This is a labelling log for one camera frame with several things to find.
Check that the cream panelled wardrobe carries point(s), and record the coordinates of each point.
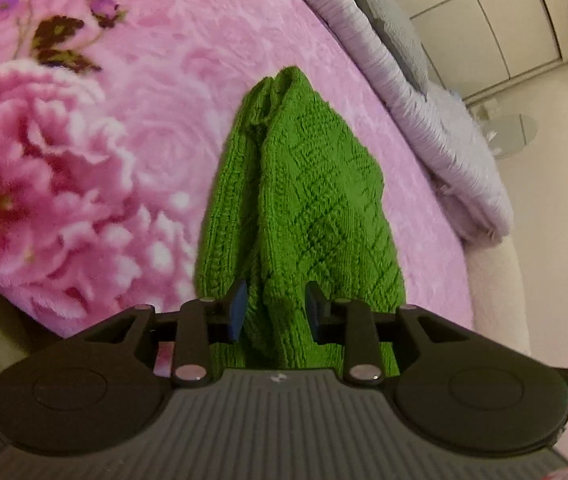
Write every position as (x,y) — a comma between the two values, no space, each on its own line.
(489,20)

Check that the pink floral bed blanket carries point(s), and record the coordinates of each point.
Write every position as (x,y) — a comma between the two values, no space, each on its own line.
(139,135)

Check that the grey pillow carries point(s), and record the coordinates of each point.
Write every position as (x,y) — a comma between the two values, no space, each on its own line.
(394,30)

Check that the cream headboard cushion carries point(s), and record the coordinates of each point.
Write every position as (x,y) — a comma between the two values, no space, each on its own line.
(499,300)

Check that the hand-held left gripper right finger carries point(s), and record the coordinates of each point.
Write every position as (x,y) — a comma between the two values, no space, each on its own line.
(312,316)

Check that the green knit sweater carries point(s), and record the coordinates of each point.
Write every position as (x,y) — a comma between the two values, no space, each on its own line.
(314,185)

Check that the lavender striped comforter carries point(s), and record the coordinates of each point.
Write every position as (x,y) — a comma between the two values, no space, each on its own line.
(414,110)

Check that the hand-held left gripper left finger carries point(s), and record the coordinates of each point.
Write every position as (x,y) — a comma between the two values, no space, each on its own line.
(237,316)

